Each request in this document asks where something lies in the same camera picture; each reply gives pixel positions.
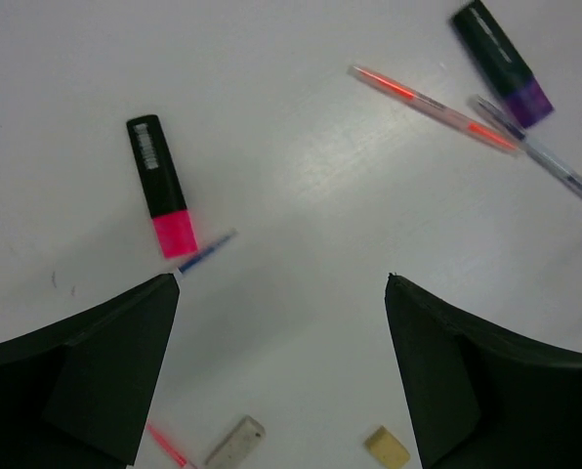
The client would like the purple double-ended pen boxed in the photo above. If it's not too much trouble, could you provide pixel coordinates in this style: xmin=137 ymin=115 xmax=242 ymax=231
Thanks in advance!
xmin=470 ymin=95 xmax=582 ymax=200

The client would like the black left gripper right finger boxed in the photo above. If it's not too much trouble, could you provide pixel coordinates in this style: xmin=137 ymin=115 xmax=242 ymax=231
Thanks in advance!
xmin=385 ymin=275 xmax=582 ymax=468

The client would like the pink black highlighter marker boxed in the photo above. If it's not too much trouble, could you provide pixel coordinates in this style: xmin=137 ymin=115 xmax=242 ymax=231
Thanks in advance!
xmin=126 ymin=114 xmax=198 ymax=259

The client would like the purple black highlighter marker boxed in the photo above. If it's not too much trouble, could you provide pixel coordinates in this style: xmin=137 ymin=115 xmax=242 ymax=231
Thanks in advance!
xmin=450 ymin=1 xmax=554 ymax=128

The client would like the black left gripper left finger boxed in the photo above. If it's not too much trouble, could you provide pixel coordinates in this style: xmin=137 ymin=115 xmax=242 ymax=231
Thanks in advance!
xmin=0 ymin=274 xmax=180 ymax=468

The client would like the grey white eraser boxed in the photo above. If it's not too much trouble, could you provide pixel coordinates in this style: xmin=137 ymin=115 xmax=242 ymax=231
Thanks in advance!
xmin=204 ymin=415 xmax=266 ymax=469

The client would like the tan eraser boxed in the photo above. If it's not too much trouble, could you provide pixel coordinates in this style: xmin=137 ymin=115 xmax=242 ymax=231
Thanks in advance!
xmin=363 ymin=426 xmax=411 ymax=469

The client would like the blue ballpoint pen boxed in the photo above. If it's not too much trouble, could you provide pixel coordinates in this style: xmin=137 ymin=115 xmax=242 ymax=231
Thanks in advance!
xmin=173 ymin=230 xmax=237 ymax=282

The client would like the orange double-ended pen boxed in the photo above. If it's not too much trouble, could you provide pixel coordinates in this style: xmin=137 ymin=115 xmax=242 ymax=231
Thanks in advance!
xmin=349 ymin=65 xmax=519 ymax=154

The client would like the pink double-ended pen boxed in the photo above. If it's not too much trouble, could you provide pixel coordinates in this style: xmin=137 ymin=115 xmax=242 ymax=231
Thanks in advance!
xmin=146 ymin=422 xmax=194 ymax=468

